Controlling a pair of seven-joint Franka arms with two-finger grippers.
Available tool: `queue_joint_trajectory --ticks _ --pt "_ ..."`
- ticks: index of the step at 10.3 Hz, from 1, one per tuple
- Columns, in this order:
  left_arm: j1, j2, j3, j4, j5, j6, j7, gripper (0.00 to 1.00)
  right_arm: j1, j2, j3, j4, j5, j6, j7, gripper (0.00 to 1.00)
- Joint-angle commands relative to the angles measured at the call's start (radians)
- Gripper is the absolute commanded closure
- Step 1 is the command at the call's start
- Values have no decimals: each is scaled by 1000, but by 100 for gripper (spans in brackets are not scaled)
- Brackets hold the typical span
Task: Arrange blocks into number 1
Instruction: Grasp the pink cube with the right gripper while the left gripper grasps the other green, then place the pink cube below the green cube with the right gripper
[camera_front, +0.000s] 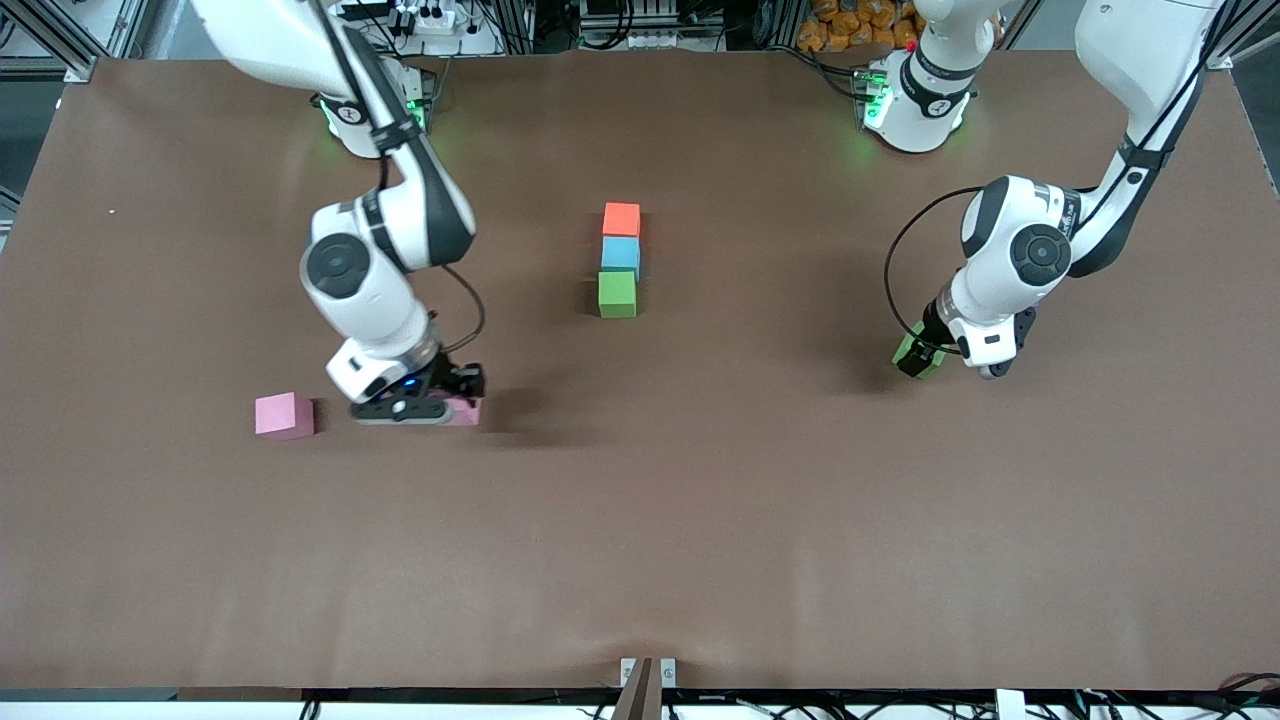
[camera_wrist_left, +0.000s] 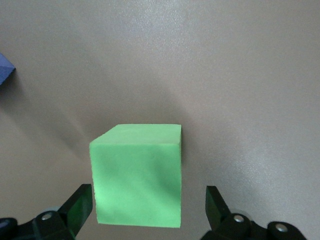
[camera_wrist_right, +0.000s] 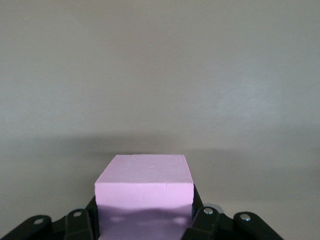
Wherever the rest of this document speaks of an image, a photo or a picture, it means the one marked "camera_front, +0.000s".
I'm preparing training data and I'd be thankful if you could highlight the green foam block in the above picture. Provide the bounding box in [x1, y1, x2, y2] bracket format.
[892, 335, 947, 381]
[598, 271, 638, 319]

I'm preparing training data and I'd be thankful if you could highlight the orange mesh bag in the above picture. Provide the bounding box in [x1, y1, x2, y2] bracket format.
[797, 0, 923, 53]

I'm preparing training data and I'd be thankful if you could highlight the dark equipment box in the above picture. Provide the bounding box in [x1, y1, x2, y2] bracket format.
[578, 0, 723, 49]

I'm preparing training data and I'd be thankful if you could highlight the black arm base cable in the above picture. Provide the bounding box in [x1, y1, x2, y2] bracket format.
[765, 40, 871, 101]

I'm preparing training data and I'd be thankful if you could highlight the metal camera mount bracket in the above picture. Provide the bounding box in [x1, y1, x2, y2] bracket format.
[620, 657, 678, 720]

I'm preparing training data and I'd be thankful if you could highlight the aluminium frame profile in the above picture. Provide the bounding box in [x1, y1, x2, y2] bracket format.
[1212, 0, 1280, 73]
[0, 0, 151, 83]

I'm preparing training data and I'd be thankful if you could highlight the dark floor cable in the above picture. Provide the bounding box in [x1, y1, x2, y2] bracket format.
[1215, 672, 1280, 716]

